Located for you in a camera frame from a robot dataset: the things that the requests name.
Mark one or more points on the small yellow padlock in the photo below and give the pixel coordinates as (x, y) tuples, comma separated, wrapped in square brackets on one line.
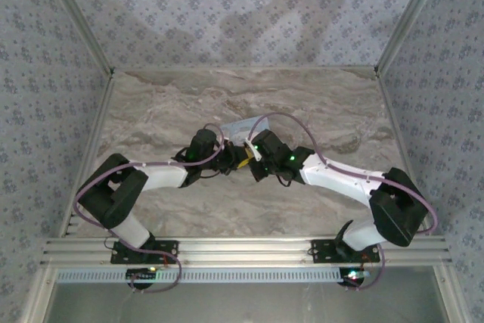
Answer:
[(245, 160)]

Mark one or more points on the blue cartoon tin box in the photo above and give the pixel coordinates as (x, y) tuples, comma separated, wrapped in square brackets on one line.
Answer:
[(236, 130)]

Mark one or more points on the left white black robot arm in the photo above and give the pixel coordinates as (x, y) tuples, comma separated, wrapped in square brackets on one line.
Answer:
[(162, 177)]

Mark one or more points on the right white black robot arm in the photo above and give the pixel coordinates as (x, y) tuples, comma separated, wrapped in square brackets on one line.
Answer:
[(332, 183)]

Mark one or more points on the grey sheet metal panel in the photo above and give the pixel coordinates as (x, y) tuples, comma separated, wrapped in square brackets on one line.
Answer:
[(246, 304)]

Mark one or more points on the controller board with leds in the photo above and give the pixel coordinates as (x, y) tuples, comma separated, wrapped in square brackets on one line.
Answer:
[(353, 275), (141, 274)]

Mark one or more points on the aluminium mounting rail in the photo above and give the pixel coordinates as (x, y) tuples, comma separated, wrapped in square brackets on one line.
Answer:
[(246, 251)]

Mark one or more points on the aluminium table back rail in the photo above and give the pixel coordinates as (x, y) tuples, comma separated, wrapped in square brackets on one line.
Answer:
[(246, 69)]

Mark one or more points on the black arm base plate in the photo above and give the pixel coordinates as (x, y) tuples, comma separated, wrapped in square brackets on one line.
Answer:
[(166, 251), (321, 251)]

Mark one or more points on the aluminium table side rail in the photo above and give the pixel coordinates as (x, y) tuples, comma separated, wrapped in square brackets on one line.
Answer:
[(402, 149), (90, 149)]

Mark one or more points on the aluminium frame post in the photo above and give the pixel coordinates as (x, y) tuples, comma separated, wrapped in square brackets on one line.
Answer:
[(452, 296), (38, 296), (85, 24), (404, 22)]

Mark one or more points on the aluminium lower frame post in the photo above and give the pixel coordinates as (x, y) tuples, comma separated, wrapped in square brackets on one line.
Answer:
[(38, 296), (452, 296)]

